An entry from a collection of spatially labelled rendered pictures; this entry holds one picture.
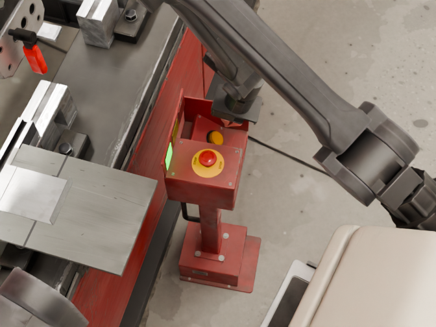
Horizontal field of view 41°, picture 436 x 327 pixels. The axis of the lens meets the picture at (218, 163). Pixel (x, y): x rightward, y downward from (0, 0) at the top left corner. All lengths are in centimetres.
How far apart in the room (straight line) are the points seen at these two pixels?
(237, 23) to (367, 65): 181
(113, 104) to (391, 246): 80
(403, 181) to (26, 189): 64
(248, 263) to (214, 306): 19
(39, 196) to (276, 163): 128
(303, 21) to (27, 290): 234
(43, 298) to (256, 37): 46
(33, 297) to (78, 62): 106
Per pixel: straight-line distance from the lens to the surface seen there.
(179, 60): 151
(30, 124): 114
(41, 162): 109
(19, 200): 107
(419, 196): 78
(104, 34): 133
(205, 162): 126
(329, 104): 74
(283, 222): 208
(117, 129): 124
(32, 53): 95
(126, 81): 131
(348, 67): 247
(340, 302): 61
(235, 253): 191
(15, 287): 33
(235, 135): 141
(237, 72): 102
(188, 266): 189
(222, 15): 70
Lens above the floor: 192
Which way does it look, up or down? 62 degrees down
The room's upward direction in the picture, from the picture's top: 1 degrees counter-clockwise
